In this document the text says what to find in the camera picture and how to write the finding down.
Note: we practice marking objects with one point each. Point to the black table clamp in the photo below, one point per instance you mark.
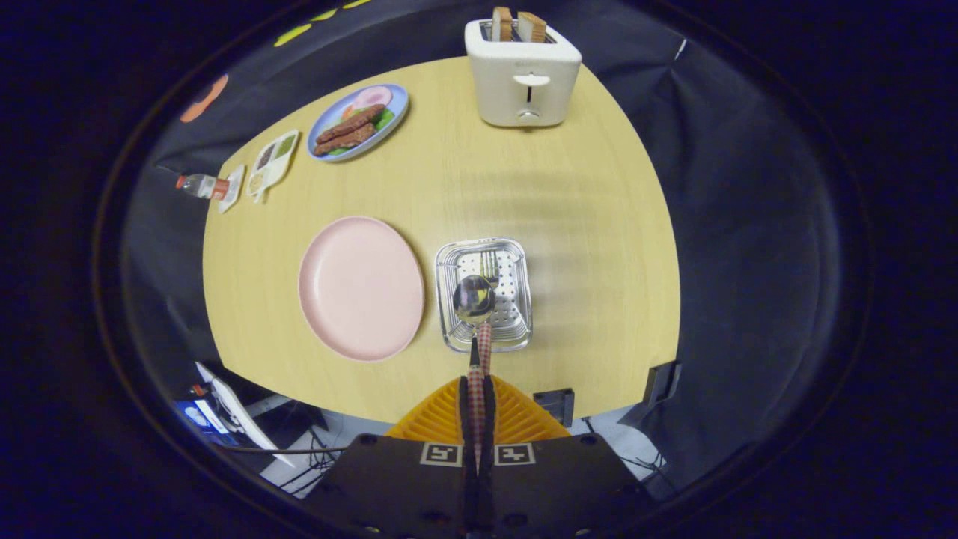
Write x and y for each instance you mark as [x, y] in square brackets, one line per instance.
[662, 383]
[555, 408]

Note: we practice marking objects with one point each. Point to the white stand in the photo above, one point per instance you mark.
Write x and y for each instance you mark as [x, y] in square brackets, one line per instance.
[239, 412]

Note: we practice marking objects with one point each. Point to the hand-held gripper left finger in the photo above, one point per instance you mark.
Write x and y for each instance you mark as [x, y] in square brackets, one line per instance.
[465, 419]

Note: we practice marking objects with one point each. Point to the pink plate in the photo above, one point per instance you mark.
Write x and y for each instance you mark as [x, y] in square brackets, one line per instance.
[359, 288]

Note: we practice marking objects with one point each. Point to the blue plate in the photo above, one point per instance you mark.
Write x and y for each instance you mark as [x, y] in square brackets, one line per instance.
[400, 101]

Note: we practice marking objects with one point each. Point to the blue screen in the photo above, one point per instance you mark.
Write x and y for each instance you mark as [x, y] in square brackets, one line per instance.
[200, 421]

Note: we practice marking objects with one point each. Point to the pink ham slice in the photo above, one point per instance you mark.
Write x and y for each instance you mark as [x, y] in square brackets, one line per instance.
[372, 97]

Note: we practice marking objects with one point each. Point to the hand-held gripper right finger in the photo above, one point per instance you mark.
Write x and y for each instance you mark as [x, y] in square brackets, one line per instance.
[489, 419]

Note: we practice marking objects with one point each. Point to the brown meat strip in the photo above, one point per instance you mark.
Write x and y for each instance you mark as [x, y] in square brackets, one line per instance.
[344, 141]
[350, 124]

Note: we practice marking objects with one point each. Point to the clear plastic bottle red label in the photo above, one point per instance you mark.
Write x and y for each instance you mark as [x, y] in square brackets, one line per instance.
[202, 186]

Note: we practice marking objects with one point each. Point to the white seasoning tray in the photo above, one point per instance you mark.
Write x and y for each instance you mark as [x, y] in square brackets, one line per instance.
[273, 161]

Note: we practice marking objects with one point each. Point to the green lettuce leaf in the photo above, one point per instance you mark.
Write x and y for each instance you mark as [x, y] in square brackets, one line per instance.
[384, 120]

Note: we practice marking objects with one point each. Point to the white toaster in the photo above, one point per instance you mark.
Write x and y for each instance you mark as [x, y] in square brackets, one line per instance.
[524, 97]

